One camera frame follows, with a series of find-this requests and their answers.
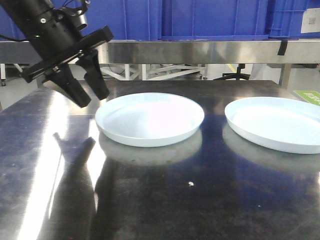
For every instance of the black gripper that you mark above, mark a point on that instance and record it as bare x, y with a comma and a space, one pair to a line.
58, 75

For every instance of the light blue plate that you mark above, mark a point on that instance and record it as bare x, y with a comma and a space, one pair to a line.
149, 119
281, 124

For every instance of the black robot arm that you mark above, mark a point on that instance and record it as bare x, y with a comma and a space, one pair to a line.
55, 34

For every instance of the stainless steel shelf beam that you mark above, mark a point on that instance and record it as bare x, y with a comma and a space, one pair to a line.
303, 51

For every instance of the left blue plastic crate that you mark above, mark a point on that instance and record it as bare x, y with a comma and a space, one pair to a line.
138, 20

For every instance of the blue plastic crate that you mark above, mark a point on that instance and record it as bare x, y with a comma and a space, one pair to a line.
217, 20
138, 20
284, 19

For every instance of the white cart with caster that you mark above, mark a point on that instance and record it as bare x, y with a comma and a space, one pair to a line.
9, 71

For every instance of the far left blue crate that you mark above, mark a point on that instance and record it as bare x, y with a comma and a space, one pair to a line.
8, 28

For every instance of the middle blue plastic crate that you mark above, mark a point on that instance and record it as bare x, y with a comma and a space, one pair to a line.
217, 20

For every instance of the black stool base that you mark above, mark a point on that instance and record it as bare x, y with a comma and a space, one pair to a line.
235, 75

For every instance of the black tape strip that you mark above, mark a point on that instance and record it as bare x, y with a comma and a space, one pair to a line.
282, 48

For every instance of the right blue plastic crate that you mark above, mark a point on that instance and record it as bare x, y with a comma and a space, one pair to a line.
284, 19

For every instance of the green floor sign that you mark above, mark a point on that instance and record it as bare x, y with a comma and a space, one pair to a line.
311, 96

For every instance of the white paper label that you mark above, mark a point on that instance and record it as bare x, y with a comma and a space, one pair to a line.
310, 21

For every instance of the white metal frame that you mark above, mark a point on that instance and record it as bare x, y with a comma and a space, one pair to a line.
152, 72

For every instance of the right steel shelf post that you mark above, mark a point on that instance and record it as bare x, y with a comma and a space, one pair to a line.
285, 75

